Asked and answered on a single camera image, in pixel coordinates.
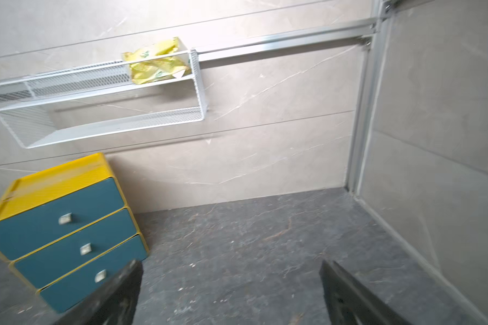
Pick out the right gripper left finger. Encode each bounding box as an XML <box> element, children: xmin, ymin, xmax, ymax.
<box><xmin>56</xmin><ymin>260</ymin><xmax>144</xmax><ymax>325</ymax></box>

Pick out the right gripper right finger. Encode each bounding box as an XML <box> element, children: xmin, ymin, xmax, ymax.
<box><xmin>319</xmin><ymin>261</ymin><xmax>411</xmax><ymax>325</ymax></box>

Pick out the yellow sponge in basket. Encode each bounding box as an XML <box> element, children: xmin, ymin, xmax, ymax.
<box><xmin>121</xmin><ymin>37</ymin><xmax>191</xmax><ymax>85</ymax></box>

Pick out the white wire wall basket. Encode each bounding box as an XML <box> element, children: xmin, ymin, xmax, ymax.
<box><xmin>0</xmin><ymin>47</ymin><xmax>208</xmax><ymax>149</ymax></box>

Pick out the teal top drawer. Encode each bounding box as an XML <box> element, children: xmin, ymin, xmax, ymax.
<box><xmin>0</xmin><ymin>177</ymin><xmax>124</xmax><ymax>261</ymax></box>

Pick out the teal bottom drawer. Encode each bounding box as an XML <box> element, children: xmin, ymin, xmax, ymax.
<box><xmin>39</xmin><ymin>235</ymin><xmax>147</xmax><ymax>313</ymax></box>

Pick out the yellow drawer cabinet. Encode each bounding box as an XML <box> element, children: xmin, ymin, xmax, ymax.
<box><xmin>0</xmin><ymin>153</ymin><xmax>149</xmax><ymax>296</ymax></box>

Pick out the teal drawer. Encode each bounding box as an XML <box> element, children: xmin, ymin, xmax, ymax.
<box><xmin>39</xmin><ymin>235</ymin><xmax>147</xmax><ymax>313</ymax></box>
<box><xmin>12</xmin><ymin>209</ymin><xmax>137</xmax><ymax>289</ymax></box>
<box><xmin>0</xmin><ymin>177</ymin><xmax>124</xmax><ymax>261</ymax></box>

